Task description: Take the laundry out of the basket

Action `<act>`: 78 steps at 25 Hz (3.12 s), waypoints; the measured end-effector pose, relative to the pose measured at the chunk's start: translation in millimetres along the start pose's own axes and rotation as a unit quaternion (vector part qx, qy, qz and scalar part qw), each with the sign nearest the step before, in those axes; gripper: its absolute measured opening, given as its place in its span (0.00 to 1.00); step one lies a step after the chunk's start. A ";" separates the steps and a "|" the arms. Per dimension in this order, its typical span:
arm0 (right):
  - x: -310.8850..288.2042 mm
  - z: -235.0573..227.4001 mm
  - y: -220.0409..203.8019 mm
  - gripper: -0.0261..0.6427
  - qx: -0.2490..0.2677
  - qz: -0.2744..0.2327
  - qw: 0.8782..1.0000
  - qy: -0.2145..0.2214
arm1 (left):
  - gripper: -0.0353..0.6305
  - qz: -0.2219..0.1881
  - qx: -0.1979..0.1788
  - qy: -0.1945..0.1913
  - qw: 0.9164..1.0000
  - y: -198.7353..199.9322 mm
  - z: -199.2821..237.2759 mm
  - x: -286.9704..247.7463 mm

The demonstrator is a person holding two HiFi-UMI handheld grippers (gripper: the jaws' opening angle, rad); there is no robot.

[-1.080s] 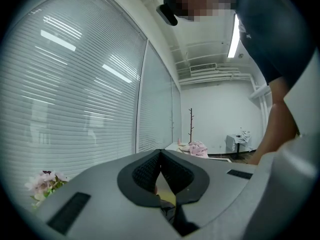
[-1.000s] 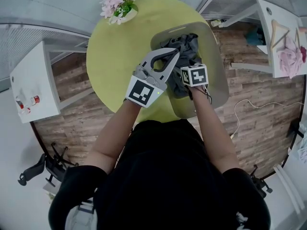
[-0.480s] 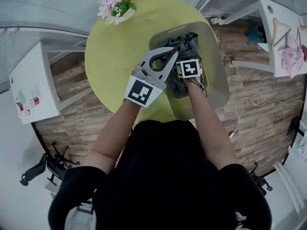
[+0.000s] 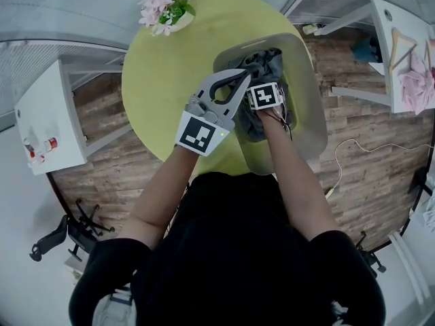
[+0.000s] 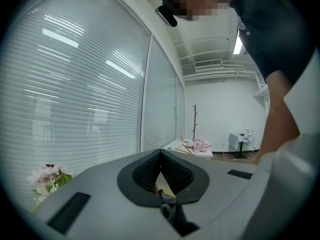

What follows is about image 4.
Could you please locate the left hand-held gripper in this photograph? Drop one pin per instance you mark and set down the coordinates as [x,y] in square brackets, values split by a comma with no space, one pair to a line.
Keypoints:
[200,134]

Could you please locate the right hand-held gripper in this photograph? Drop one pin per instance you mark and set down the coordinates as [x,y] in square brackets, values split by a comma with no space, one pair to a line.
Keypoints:
[263,96]

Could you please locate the grey clothes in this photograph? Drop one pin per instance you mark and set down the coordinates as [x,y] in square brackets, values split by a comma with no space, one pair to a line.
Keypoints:
[268,66]

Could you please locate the grey plastic basket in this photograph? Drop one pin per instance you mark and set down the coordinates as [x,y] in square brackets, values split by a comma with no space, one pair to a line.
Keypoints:
[306,90]

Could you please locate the person's left forearm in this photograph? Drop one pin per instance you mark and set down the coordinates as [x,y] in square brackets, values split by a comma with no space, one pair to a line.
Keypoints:
[159,199]

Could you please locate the person's right forearm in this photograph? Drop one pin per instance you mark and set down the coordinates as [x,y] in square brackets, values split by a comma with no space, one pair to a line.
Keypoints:
[295,182]

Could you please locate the wooden clothes hanger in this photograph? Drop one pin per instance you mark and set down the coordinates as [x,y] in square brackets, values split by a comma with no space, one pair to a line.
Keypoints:
[429,51]
[396,46]

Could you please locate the round yellow-green table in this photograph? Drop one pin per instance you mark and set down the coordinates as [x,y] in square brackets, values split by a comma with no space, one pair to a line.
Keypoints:
[163,73]

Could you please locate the white power strip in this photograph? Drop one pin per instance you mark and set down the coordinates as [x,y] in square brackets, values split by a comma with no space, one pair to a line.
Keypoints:
[311,28]

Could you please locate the pink flowers in pot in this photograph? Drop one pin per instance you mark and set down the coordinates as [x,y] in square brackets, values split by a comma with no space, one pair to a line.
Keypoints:
[163,7]

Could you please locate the teal bag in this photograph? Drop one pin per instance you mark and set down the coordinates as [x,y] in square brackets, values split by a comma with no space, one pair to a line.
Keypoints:
[365,51]

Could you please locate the white side table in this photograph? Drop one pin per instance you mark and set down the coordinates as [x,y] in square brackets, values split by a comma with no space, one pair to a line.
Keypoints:
[384,32]
[47,107]

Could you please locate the pink garment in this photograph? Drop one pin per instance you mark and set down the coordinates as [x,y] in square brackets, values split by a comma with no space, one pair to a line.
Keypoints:
[418,87]

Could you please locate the person's black clothing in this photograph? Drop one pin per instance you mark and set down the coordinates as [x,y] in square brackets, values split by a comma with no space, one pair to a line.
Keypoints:
[231,256]

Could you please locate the red can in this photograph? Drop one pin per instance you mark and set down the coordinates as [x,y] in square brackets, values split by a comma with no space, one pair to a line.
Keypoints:
[51,144]

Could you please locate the black office chair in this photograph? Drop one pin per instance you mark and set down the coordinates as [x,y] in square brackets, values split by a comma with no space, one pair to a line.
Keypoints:
[78,239]

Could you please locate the white rail frame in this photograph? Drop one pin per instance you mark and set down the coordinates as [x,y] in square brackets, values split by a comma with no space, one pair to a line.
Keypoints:
[411,270]

